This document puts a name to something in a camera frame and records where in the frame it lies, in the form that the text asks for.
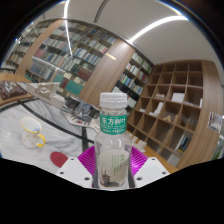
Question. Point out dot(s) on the straight ceiling light strip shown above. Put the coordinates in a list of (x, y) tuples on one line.
[(156, 26)]

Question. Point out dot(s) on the wooden cubby shelf unit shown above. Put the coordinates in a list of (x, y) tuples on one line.
[(180, 110)]

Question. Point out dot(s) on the wide book-filled shelf unit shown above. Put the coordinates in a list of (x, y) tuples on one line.
[(63, 56)]

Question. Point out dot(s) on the small wall sign plate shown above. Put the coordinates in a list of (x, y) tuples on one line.
[(111, 56)]

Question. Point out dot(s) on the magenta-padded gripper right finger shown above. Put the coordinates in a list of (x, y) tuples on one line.
[(151, 171)]

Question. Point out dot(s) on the white stepped architectural model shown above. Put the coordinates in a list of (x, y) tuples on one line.
[(46, 95)]

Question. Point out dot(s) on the dark grey building model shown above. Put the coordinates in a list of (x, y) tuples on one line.
[(83, 111)]

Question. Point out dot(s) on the clear green-labelled drink bottle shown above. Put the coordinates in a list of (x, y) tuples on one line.
[(112, 150)]

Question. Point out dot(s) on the narrow book-filled shelf unit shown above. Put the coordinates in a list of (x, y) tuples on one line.
[(131, 76)]

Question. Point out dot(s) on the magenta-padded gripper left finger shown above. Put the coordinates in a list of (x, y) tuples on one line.
[(75, 171)]

